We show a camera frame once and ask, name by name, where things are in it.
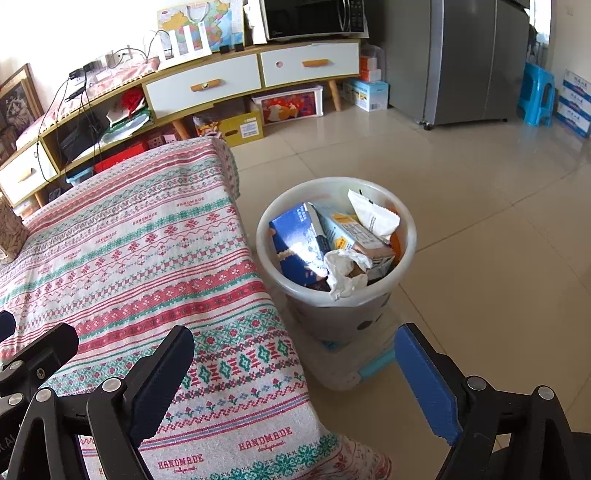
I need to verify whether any white blue shipping carton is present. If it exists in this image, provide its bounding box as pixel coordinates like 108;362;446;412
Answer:
553;108;591;139
558;90;591;121
562;69;591;100

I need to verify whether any pink patterned box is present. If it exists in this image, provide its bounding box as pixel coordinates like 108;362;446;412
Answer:
147;131;178;151

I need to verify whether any framed cat picture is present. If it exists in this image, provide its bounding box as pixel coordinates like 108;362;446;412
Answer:
0;63;44;155

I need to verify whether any grey refrigerator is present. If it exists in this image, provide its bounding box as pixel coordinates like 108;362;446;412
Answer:
385;0;532;129

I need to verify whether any white paper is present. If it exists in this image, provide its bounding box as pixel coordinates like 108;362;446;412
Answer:
324;249;373;302

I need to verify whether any orange white box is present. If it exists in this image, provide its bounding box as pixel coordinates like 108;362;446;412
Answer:
360;45;384;84

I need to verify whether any black microwave oven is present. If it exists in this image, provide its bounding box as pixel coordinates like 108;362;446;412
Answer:
259;0;370;44

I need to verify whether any white green paper bag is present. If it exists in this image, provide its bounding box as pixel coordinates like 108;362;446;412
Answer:
100;107;154;145

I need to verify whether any red bag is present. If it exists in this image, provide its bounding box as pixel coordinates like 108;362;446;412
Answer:
93;141;149;174

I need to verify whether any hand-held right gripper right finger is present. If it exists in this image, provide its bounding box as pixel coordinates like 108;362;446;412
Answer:
394;322;591;480

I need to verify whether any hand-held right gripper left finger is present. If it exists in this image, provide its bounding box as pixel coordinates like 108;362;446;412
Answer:
9;324;196;480

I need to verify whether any map poster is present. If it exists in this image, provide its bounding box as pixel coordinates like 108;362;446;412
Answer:
156;0;245;47

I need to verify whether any pink lace runner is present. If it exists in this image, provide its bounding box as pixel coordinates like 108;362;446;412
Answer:
16;60;160;139

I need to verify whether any black electronic box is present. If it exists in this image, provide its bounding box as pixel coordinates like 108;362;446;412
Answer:
60;121;106;162

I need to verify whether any red cloth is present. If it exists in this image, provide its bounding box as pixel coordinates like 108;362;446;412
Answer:
121;89;147;113

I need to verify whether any black power cable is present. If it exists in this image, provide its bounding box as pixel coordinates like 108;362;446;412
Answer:
34;9;206;183

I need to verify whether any glass jar of seeds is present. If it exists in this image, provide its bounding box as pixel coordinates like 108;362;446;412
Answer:
0;193;30;265

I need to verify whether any white storage box red print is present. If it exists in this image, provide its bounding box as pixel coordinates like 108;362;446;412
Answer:
252;85;324;125

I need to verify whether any blue snack box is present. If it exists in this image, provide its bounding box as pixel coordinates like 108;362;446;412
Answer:
269;205;332;290

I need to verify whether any white wooden TV cabinet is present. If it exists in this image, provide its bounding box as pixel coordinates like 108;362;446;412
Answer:
0;39;363;209

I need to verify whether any blue plastic stool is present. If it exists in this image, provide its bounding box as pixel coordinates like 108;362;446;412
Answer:
517;62;556;128

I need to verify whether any patterned tablecloth table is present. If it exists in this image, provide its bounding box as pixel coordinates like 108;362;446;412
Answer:
0;137;393;480

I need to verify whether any white cabinet drawer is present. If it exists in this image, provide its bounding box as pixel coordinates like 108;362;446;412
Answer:
144;54;263;119
260;42;361;89
0;144;59;207

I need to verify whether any blue white carton box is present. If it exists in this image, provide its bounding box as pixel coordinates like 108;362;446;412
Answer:
342;78;390;113

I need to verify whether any blue plastic container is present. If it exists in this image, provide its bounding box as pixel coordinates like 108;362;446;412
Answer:
66;167;95;188

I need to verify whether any white snack wrapper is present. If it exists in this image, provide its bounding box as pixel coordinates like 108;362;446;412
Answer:
347;188;401;244

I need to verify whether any white picture rack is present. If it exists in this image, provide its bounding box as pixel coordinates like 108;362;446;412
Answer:
157;25;211;63

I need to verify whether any yellow cardboard box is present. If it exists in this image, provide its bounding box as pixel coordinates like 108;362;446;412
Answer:
219;110;265;147

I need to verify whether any white trash bin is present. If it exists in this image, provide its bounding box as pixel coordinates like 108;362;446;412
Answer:
256;176;417;343

